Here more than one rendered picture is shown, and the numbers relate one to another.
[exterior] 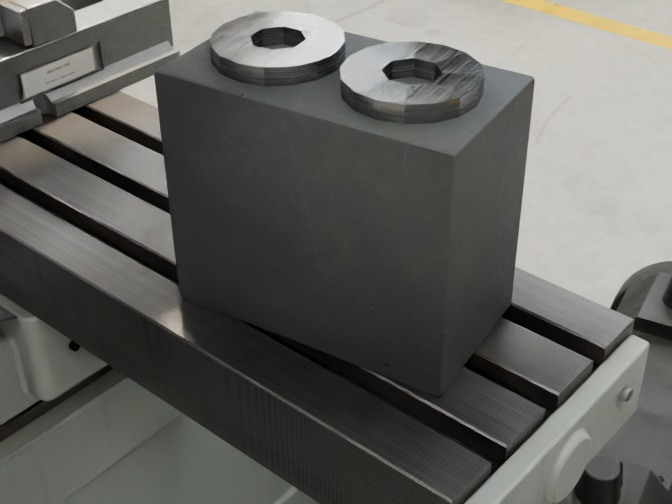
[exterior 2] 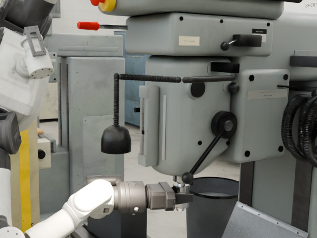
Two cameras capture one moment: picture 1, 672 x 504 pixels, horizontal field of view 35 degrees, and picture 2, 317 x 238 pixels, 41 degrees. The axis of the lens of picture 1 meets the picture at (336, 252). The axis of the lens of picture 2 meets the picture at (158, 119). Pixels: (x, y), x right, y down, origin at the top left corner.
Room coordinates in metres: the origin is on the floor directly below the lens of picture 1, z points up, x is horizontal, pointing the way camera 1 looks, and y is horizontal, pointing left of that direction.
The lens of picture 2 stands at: (2.05, 0.58, 1.65)
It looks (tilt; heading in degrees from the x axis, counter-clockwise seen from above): 9 degrees down; 197
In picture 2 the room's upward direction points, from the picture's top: 1 degrees clockwise
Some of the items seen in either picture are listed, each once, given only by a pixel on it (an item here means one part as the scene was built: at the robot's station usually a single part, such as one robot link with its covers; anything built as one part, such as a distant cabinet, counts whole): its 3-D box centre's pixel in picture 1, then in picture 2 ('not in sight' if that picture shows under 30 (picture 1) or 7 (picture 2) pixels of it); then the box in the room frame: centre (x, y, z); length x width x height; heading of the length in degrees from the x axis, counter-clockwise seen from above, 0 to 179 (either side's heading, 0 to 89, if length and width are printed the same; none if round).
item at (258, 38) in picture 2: not in sight; (238, 42); (0.96, 0.45, 1.66); 0.12 x 0.04 x 0.04; 139
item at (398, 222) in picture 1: (343, 186); (116, 210); (0.64, -0.01, 1.04); 0.22 x 0.12 x 0.20; 58
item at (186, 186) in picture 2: not in sight; (180, 185); (0.92, 0.31, 1.26); 0.05 x 0.05 x 0.01
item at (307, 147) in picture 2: not in sight; (306, 125); (0.85, 0.63, 1.45); 0.18 x 0.16 x 0.21; 139
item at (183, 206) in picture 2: not in sight; (180, 197); (0.92, 0.31, 1.23); 0.05 x 0.05 x 0.06
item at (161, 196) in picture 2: not in sight; (149, 197); (0.96, 0.23, 1.24); 0.13 x 0.12 x 0.10; 30
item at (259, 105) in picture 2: not in sight; (237, 110); (0.77, 0.44, 1.47); 0.24 x 0.19 x 0.26; 49
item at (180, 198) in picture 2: not in sight; (183, 199); (0.95, 0.32, 1.24); 0.06 x 0.02 x 0.03; 120
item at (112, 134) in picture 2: not in sight; (116, 137); (1.13, 0.20, 1.44); 0.07 x 0.07 x 0.06
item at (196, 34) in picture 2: not in sight; (198, 36); (0.89, 0.34, 1.68); 0.34 x 0.24 x 0.10; 139
